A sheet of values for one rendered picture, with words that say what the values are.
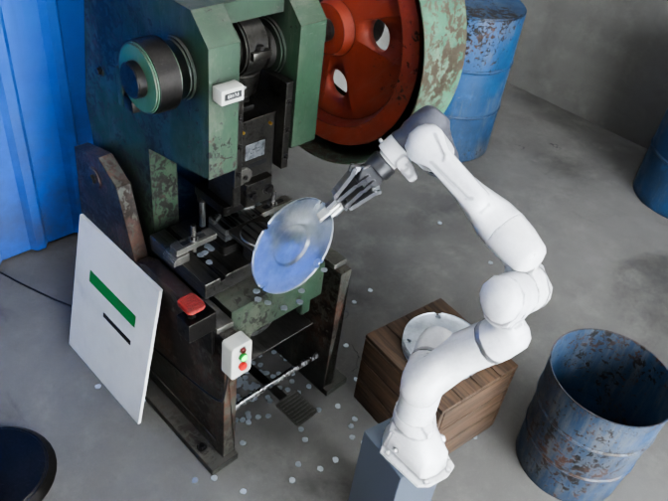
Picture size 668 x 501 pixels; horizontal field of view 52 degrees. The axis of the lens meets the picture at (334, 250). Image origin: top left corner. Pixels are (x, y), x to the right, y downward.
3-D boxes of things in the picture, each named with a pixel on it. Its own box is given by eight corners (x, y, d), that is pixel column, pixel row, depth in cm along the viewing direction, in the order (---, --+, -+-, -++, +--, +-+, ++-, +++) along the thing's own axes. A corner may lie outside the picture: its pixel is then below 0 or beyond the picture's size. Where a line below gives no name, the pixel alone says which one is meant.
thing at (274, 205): (297, 211, 239) (300, 186, 232) (260, 228, 229) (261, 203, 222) (286, 202, 242) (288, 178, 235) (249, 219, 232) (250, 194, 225)
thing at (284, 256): (289, 311, 176) (287, 310, 175) (238, 268, 197) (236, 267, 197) (352, 218, 176) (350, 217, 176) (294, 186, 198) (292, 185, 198)
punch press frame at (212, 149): (318, 359, 260) (368, 7, 175) (227, 417, 234) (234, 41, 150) (195, 250, 300) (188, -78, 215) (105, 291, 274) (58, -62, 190)
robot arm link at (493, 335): (508, 359, 170) (571, 337, 159) (474, 374, 157) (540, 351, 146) (477, 287, 174) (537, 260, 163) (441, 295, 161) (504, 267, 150)
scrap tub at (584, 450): (643, 464, 258) (700, 382, 228) (587, 534, 233) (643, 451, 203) (548, 395, 279) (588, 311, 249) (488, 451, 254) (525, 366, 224)
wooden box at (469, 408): (493, 424, 264) (518, 365, 242) (421, 472, 244) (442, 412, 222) (423, 357, 287) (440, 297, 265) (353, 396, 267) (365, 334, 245)
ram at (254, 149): (280, 198, 211) (286, 111, 193) (242, 215, 203) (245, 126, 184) (246, 172, 220) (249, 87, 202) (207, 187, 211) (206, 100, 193)
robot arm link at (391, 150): (387, 127, 177) (371, 142, 178) (406, 153, 168) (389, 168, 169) (412, 154, 185) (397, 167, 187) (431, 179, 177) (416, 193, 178)
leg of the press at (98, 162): (239, 457, 241) (247, 263, 184) (212, 476, 234) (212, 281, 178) (102, 311, 288) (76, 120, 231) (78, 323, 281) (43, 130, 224)
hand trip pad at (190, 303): (207, 323, 195) (207, 304, 191) (190, 332, 192) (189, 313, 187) (193, 309, 199) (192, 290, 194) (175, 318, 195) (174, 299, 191)
